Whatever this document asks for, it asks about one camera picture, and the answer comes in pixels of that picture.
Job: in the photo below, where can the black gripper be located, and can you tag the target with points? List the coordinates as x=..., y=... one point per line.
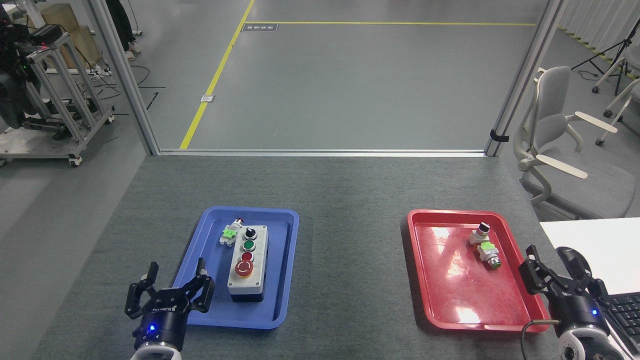
x=162, y=320
x=580, y=307

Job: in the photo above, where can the grey control box with buttons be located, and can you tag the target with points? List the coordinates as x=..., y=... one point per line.
x=247, y=282

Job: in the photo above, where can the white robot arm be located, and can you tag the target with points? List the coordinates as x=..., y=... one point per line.
x=157, y=352
x=585, y=345

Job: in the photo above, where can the brown wooden box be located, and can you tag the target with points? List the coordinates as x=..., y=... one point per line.
x=80, y=40

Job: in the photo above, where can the black computer mouse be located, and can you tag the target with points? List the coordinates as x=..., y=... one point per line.
x=567, y=255

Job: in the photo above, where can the black keyboard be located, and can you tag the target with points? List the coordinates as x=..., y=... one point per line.
x=627, y=312

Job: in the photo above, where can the grey office chair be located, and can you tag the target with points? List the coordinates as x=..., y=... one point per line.
x=590, y=185

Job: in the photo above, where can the red plastic tray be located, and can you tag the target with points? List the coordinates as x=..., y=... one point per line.
x=455, y=285

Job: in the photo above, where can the blue plastic tray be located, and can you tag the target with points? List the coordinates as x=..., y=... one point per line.
x=280, y=260

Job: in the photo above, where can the white chair leg with castor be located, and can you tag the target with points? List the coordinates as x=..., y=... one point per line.
x=607, y=72
x=622, y=107

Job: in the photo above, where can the metal floor plate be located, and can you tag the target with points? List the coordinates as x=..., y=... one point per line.
x=207, y=98

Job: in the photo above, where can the black tripod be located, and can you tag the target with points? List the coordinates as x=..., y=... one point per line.
x=620, y=50

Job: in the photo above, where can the black machine on cart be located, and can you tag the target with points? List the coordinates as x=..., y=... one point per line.
x=12, y=95

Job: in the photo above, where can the white curtain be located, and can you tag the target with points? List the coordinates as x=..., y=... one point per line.
x=600, y=20

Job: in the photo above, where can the person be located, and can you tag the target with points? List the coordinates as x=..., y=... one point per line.
x=120, y=25

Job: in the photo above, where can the dark floor label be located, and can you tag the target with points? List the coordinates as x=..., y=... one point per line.
x=259, y=27

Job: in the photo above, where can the green push button switch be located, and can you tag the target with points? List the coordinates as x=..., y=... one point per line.
x=489, y=254

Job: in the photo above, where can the red push button switch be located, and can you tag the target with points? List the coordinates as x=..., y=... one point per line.
x=230, y=234

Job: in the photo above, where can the black selector switch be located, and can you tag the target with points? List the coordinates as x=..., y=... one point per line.
x=480, y=234

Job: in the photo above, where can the black clip on post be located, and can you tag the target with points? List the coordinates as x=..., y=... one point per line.
x=498, y=135

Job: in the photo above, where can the silver aluminium post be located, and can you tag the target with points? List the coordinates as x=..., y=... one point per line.
x=127, y=85
x=522, y=80

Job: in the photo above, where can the aluminium frame cart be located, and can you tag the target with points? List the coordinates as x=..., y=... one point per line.
x=75, y=110

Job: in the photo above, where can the silver table edge rail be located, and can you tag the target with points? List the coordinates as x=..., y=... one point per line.
x=320, y=152

